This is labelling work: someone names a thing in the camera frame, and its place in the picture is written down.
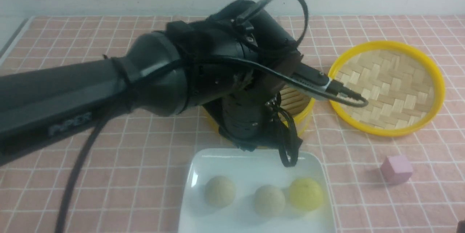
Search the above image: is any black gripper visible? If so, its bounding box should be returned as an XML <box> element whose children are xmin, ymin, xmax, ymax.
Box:
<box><xmin>203</xmin><ymin>81</ymin><xmax>302</xmax><ymax>152</ymax></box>

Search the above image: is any beige steamed bun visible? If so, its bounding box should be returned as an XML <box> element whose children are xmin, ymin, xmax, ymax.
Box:
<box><xmin>204</xmin><ymin>176</ymin><xmax>236</xmax><ymax>209</ymax></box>

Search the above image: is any pale steamed bun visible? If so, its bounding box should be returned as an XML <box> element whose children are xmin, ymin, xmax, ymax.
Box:
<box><xmin>254</xmin><ymin>185</ymin><xmax>286</xmax><ymax>217</ymax></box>

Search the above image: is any yellow steamed bun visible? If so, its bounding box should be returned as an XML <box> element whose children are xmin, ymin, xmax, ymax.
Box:
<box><xmin>289</xmin><ymin>178</ymin><xmax>324</xmax><ymax>212</ymax></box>

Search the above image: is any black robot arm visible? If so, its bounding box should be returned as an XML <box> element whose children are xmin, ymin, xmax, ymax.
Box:
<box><xmin>1</xmin><ymin>0</ymin><xmax>303</xmax><ymax>165</ymax></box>

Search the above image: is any white square plate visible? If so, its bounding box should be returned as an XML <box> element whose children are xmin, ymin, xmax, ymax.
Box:
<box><xmin>178</xmin><ymin>148</ymin><xmax>336</xmax><ymax>233</ymax></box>

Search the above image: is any bamboo steamer basket yellow rim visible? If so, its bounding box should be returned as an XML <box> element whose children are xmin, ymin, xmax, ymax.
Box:
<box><xmin>203</xmin><ymin>84</ymin><xmax>316</xmax><ymax>149</ymax></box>

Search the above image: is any pink checkered tablecloth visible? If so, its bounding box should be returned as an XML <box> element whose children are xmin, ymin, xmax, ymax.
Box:
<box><xmin>1</xmin><ymin>15</ymin><xmax>464</xmax><ymax>233</ymax></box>

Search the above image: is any pink cube block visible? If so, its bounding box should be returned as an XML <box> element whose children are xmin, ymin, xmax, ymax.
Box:
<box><xmin>380</xmin><ymin>154</ymin><xmax>413</xmax><ymax>184</ymax></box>

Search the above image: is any woven bamboo steamer lid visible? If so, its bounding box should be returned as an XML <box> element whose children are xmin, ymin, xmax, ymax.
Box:
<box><xmin>328</xmin><ymin>41</ymin><xmax>446</xmax><ymax>137</ymax></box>

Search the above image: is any black camera cable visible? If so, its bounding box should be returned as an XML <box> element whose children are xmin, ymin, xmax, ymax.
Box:
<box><xmin>54</xmin><ymin>0</ymin><xmax>369</xmax><ymax>233</ymax></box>

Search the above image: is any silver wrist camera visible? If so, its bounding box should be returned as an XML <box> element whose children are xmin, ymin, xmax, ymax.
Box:
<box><xmin>283</xmin><ymin>62</ymin><xmax>367</xmax><ymax>107</ymax></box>

